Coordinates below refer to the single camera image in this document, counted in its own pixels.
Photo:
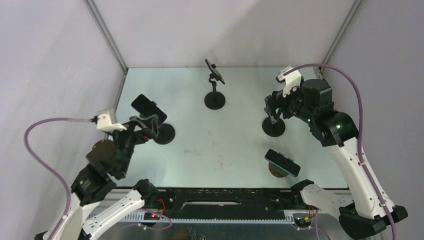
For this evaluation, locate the left small circuit board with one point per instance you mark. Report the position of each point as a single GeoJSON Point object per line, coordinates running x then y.
{"type": "Point", "coordinates": [151, 216]}

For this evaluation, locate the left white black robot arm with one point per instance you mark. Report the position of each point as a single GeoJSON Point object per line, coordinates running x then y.
{"type": "Point", "coordinates": [108, 159]}

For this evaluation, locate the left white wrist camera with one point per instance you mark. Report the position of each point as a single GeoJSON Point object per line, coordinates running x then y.
{"type": "Point", "coordinates": [106, 121]}

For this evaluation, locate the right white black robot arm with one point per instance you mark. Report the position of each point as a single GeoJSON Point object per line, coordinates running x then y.
{"type": "Point", "coordinates": [369, 210]}

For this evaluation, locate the right black phone stand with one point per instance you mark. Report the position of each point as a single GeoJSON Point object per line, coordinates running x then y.
{"type": "Point", "coordinates": [276, 129]}

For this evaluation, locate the right small circuit board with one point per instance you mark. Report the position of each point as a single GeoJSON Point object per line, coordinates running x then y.
{"type": "Point", "coordinates": [303, 223]}

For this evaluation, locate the black front mounting rail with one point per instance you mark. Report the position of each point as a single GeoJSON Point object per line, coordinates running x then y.
{"type": "Point", "coordinates": [227, 204]}

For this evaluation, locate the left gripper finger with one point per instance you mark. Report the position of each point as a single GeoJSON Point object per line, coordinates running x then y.
{"type": "Point", "coordinates": [148, 123]}
{"type": "Point", "coordinates": [157, 131]}

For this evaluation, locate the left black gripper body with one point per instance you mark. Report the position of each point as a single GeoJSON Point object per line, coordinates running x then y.
{"type": "Point", "coordinates": [128, 139]}

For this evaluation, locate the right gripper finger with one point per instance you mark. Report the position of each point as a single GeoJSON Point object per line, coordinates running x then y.
{"type": "Point", "coordinates": [275, 115]}
{"type": "Point", "coordinates": [270, 108]}

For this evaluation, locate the teal blue phone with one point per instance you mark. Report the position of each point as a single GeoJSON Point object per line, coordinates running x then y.
{"type": "Point", "coordinates": [282, 162]}

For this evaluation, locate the small circuit board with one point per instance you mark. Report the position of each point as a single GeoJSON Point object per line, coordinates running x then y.
{"type": "Point", "coordinates": [303, 223]}
{"type": "Point", "coordinates": [151, 216]}

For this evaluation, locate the brown base phone stand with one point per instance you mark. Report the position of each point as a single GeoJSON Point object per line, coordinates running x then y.
{"type": "Point", "coordinates": [276, 172]}

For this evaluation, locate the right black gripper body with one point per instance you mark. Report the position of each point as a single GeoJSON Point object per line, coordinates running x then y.
{"type": "Point", "coordinates": [291, 104]}

